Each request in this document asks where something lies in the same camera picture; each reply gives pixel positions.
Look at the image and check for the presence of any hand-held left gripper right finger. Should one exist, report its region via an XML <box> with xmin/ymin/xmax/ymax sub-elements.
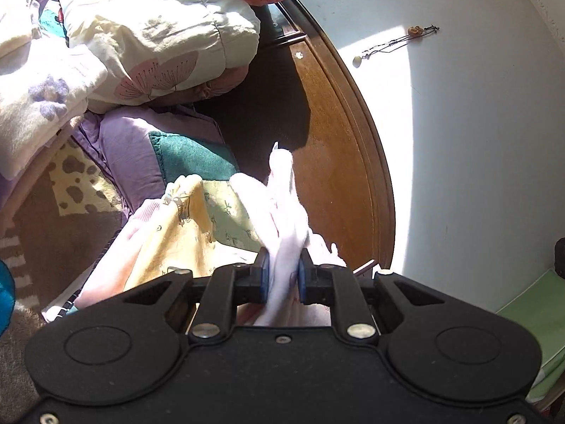
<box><xmin>298</xmin><ymin>249</ymin><xmax>446</xmax><ymax>341</ymax></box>

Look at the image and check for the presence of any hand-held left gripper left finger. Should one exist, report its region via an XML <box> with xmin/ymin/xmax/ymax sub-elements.
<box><xmin>123</xmin><ymin>247</ymin><xmax>270</xmax><ymax>342</ymax></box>

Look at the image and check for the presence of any pink printed garment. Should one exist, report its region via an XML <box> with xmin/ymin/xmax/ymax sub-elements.
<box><xmin>230</xmin><ymin>141</ymin><xmax>349</xmax><ymax>328</ymax></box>

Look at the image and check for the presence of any yellow printed folded garment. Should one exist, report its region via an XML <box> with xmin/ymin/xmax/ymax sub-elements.
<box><xmin>128</xmin><ymin>174</ymin><xmax>266</xmax><ymax>283</ymax></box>

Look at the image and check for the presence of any brown wooden bed headboard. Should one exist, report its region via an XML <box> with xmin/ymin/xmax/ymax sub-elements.
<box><xmin>194</xmin><ymin>0</ymin><xmax>396</xmax><ymax>275</ymax></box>

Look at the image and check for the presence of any pink folded garment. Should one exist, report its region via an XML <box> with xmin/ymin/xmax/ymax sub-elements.
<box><xmin>73</xmin><ymin>199</ymin><xmax>164</xmax><ymax>314</ymax></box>

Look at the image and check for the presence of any printed cartoon blanket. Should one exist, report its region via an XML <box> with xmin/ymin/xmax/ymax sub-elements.
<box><xmin>0</xmin><ymin>141</ymin><xmax>133</xmax><ymax>411</ymax></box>

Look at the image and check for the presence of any purple patchwork quilt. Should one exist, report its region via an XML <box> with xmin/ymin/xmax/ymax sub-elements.
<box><xmin>71</xmin><ymin>106</ymin><xmax>241</xmax><ymax>217</ymax></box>

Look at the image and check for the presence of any black striped folded garment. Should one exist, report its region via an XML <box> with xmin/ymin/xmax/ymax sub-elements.
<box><xmin>42</xmin><ymin>296</ymin><xmax>80</xmax><ymax>323</ymax></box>

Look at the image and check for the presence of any green foam mat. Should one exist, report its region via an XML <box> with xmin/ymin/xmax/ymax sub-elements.
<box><xmin>494</xmin><ymin>269</ymin><xmax>565</xmax><ymax>402</ymax></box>

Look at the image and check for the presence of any beige folded blanket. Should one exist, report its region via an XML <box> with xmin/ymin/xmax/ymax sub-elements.
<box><xmin>0</xmin><ymin>141</ymin><xmax>73</xmax><ymax>230</ymax></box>

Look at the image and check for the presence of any cream floral quilt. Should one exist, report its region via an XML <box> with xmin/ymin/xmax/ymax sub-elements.
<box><xmin>55</xmin><ymin>0</ymin><xmax>261</xmax><ymax>107</ymax></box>

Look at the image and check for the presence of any white floral folded blanket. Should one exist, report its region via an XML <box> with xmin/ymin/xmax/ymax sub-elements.
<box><xmin>0</xmin><ymin>40</ymin><xmax>109</xmax><ymax>179</ymax></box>

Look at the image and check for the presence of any beaded cord pendant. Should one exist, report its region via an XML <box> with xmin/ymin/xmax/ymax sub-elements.
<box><xmin>352</xmin><ymin>24</ymin><xmax>441</xmax><ymax>69</ymax></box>

